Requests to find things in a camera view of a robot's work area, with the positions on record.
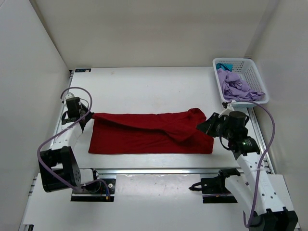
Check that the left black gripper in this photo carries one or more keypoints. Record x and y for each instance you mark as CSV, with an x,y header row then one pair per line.
x,y
84,117

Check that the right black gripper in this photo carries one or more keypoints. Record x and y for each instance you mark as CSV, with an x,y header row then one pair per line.
x,y
212,124

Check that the red t shirt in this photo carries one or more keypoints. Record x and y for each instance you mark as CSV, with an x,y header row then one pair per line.
x,y
167,133

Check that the purple t shirt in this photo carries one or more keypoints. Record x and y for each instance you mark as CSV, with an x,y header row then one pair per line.
x,y
236,89

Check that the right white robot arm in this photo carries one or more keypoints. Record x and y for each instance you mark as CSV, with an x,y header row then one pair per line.
x,y
262,208

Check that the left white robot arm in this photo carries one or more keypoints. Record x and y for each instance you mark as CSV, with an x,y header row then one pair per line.
x,y
58,166

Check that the small table label sticker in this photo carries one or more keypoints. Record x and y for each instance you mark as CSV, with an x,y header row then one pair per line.
x,y
82,70

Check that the teal t shirt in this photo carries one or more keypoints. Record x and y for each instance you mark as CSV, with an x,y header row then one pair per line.
x,y
225,67

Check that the white plastic basket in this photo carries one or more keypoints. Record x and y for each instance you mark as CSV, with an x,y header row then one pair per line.
x,y
247,70

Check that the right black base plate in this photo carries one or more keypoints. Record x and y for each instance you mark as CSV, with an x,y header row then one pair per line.
x,y
215,193

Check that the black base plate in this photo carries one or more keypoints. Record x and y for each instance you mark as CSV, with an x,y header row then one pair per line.
x,y
97,193
215,193

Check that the aluminium rail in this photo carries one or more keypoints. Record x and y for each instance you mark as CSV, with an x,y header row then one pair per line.
x,y
158,171

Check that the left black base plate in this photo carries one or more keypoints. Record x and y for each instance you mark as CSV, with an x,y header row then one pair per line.
x,y
97,193

